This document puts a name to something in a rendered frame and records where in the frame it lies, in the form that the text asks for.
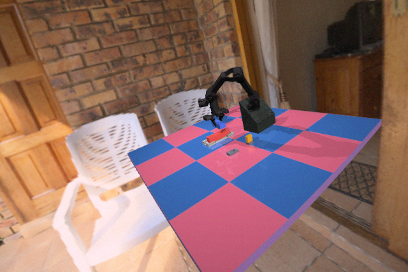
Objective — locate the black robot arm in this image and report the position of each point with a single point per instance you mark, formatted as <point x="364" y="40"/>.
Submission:
<point x="238" y="76"/>

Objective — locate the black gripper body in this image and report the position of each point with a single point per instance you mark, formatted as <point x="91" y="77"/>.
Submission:
<point x="210" y="117"/>

